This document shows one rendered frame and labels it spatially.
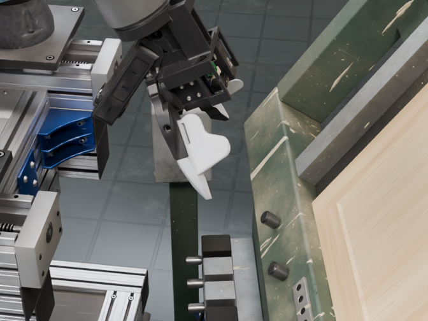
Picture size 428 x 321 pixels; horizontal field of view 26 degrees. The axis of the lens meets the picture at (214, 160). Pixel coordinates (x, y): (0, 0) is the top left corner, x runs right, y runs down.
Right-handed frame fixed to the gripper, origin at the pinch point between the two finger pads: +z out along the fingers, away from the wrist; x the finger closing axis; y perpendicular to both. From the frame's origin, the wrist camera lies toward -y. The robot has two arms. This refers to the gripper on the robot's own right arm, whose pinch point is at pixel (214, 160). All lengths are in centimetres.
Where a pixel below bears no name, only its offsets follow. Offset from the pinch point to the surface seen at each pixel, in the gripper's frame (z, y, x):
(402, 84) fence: 31, 12, 53
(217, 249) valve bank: 46, -30, 43
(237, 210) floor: 111, -71, 143
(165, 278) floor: 103, -87, 109
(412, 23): 32, 14, 74
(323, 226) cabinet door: 43, -7, 37
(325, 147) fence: 37, -4, 51
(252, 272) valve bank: 52, -25, 41
